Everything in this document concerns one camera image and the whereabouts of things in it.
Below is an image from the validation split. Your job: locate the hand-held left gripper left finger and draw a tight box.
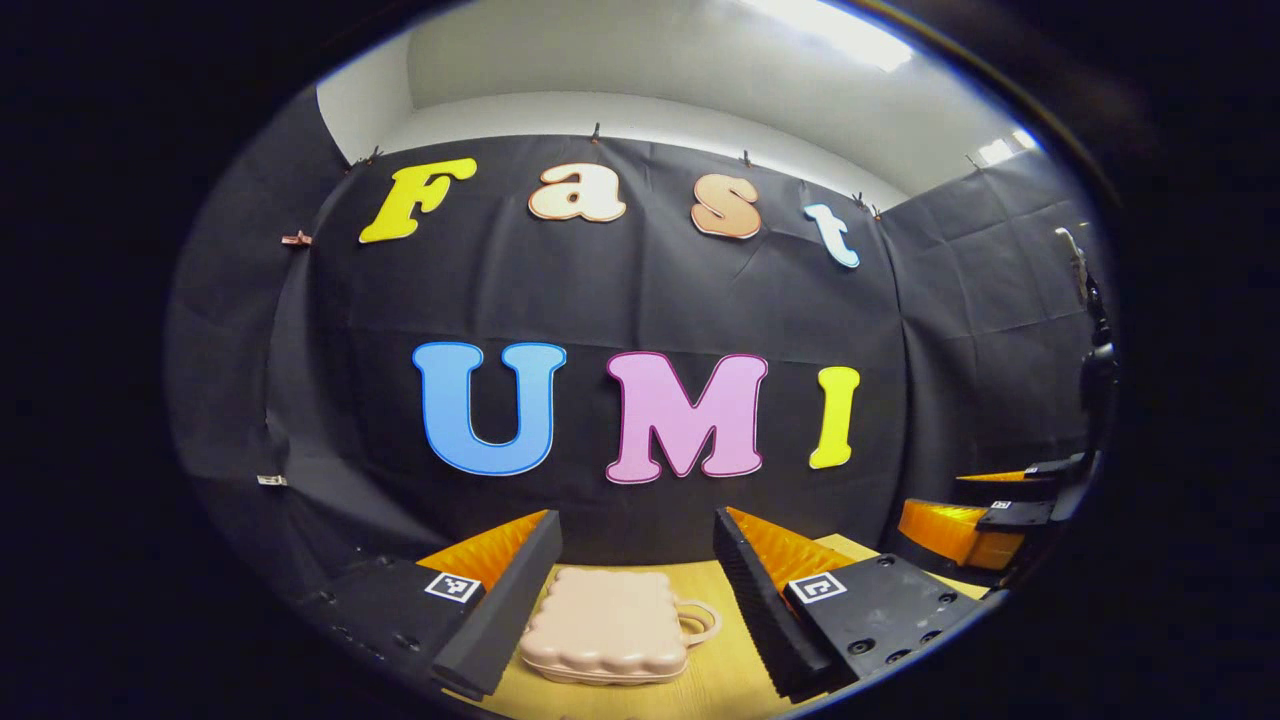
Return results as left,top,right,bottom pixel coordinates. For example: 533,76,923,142
298,509,564,701

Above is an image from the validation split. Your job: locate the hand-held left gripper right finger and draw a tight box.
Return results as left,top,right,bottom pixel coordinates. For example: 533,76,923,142
713,506,991,704

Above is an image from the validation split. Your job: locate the pink suitcase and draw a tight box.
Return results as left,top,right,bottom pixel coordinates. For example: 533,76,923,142
519,567,722,686

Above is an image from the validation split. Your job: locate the ceiling light strip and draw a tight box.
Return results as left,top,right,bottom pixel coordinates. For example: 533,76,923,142
975,128,1041,167

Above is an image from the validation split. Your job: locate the black backdrop cloth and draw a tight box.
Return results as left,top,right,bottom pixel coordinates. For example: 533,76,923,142
165,88,1106,611

